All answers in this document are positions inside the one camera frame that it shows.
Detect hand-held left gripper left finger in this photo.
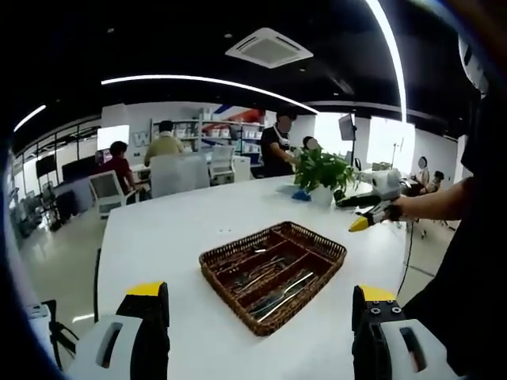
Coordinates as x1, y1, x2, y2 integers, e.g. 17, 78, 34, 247
66, 281, 171, 380

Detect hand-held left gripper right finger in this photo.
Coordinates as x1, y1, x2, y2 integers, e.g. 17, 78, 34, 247
351, 284, 459, 380

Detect brown wicker storage slots tray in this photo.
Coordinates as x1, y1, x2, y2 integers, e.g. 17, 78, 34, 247
198, 220, 349, 338

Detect silver table knife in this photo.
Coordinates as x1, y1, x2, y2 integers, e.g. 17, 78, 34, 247
249, 283, 306, 322
261, 271, 320, 314

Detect silver fork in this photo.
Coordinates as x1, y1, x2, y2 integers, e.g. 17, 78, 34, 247
241, 256, 290, 286
233, 259, 288, 294

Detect silver spoon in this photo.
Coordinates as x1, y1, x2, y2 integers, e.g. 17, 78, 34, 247
237, 241, 280, 262
229, 243, 278, 268

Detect white storage shelf rack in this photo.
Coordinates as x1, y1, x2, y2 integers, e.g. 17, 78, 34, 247
150, 117, 267, 156

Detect person's right hand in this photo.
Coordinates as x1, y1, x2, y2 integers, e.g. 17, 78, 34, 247
385, 196, 409, 223

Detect green plant in white pot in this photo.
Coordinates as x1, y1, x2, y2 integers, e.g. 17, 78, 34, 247
293, 148, 360, 206

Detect black laptop stand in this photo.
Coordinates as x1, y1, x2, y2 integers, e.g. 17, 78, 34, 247
46, 301, 80, 371

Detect black panel on tripod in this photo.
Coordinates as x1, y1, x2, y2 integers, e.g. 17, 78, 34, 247
337, 113, 358, 167

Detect white laptop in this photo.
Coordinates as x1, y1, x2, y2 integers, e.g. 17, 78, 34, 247
21, 299, 56, 322

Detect person's black clothing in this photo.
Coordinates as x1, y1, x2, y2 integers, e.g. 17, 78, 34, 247
403, 93, 507, 377

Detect small white cabinet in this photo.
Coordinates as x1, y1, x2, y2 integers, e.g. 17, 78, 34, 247
233, 155, 253, 181

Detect long ceiling light strip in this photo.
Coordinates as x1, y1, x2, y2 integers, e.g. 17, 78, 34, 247
364, 0, 408, 122

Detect white office chair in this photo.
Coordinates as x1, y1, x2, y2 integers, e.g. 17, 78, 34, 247
89, 169, 139, 217
208, 145, 237, 186

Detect white ceiling air conditioner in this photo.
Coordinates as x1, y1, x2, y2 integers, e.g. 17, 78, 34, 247
224, 26, 314, 69

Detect grey mesh office chair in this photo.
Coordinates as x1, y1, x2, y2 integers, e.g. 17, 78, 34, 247
150, 153, 210, 199

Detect black desk monitors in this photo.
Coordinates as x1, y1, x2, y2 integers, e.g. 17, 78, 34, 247
61, 154, 98, 181

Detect black screen on stand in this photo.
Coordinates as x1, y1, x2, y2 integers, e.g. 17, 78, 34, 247
35, 153, 57, 178

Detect curved ceiling light strip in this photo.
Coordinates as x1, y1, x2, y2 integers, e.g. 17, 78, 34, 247
101, 74, 318, 114

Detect short ceiling light strip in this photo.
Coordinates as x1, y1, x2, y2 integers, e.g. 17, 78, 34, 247
13, 104, 48, 131

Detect bright white wall display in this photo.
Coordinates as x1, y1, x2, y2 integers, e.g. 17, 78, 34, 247
97, 124, 131, 151

